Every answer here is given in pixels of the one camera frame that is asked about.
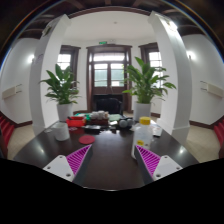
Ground potted plant in white pot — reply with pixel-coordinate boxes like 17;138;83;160
39;63;82;123
121;56;177;123

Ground green cloth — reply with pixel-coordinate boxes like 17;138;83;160
108;113;125;122

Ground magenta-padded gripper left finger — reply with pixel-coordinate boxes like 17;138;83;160
42;144;94;188

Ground white speckled cup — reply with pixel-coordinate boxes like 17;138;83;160
53;122;71;142

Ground grey headphones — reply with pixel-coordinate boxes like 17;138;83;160
118;118;134;130

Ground wooden tray with small jars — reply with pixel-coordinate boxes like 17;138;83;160
89;110;110;126

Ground yellow-capped white drink bottle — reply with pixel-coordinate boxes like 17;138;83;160
130;116;154;160

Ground red carpeted staircase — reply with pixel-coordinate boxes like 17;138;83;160
213;116;224;148
0;113;16;148

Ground dark wooden glass double door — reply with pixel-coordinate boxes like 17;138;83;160
86;44;133;113

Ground white wall radiator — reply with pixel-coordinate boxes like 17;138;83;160
200;80;224;99
1;83;24;100

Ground black chair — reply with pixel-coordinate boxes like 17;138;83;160
93;94;124;115

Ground white printed leaflet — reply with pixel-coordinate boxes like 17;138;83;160
151;123;164;138

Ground dark wooden framed window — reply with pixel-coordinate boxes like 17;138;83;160
138;42;165;90
56;44;82;90

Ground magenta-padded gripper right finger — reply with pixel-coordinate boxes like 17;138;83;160
134;144;184;186

